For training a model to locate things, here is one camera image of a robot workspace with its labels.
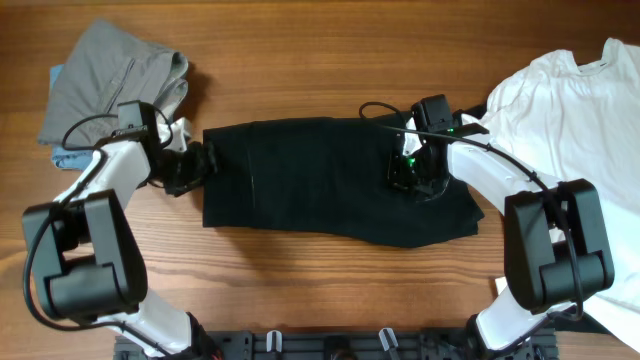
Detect black shorts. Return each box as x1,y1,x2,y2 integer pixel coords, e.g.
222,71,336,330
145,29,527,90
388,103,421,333
203,116,484,248

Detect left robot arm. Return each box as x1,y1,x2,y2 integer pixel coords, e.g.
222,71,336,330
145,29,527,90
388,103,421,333
22,101,223,359

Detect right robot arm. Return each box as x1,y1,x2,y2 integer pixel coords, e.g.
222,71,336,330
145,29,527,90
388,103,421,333
387,95,614,359

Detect folded blue garment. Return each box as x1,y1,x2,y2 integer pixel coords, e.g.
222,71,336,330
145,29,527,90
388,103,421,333
49,64,93,170

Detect folded grey shorts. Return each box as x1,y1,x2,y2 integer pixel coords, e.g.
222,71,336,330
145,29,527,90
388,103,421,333
38,20,189,145

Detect white t-shirt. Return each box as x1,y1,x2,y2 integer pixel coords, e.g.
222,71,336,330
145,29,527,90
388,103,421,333
463,38,639,349

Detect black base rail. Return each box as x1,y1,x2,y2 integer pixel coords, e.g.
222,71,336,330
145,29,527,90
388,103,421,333
113,319,559,360

